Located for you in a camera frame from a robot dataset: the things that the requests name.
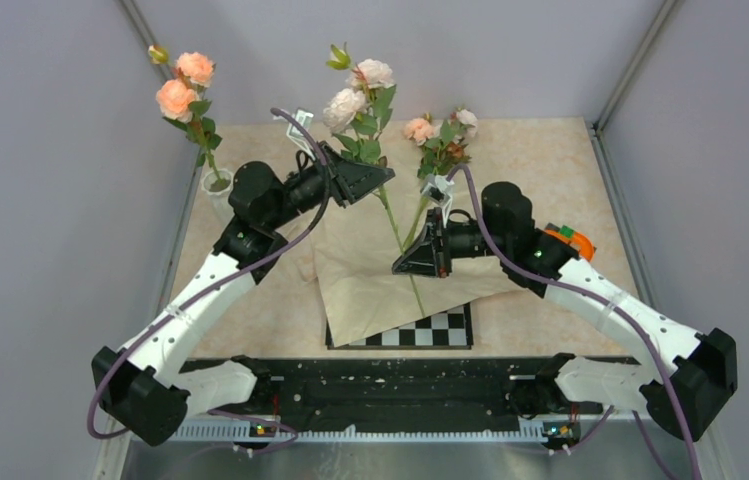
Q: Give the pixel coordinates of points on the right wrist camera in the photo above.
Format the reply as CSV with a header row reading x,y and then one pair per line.
x,y
439,190

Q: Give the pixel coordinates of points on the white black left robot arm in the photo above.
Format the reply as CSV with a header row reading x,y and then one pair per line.
x,y
240,259

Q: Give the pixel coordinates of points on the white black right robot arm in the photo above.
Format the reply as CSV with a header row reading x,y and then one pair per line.
x,y
682,378

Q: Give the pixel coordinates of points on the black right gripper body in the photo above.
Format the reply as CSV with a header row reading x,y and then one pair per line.
x,y
468,240

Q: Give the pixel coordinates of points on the aluminium front rail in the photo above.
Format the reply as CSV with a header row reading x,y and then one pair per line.
x,y
465,403

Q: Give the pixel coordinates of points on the pink rose flower stem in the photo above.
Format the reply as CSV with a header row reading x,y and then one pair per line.
x,y
443,143

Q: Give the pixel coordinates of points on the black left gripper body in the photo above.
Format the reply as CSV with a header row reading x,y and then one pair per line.
x,y
308,188

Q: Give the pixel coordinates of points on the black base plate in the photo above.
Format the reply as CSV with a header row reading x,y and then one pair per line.
x,y
512,369

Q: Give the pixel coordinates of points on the black white checkerboard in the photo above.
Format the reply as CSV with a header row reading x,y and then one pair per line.
x,y
446,330

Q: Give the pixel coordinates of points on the orange rose flower stem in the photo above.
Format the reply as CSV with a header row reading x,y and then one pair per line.
x,y
183,104

